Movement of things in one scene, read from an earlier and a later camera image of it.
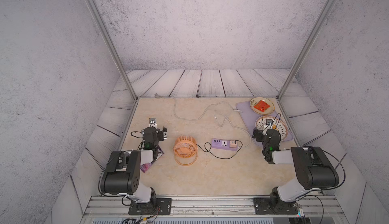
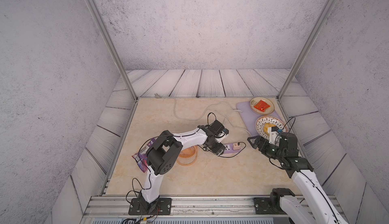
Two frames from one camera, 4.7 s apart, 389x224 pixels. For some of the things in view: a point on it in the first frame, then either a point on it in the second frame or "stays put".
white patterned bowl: x=277 y=124 stays put
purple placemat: x=251 y=117 stays put
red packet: x=262 y=105 stays put
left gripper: x=160 y=133 -> x=220 y=150
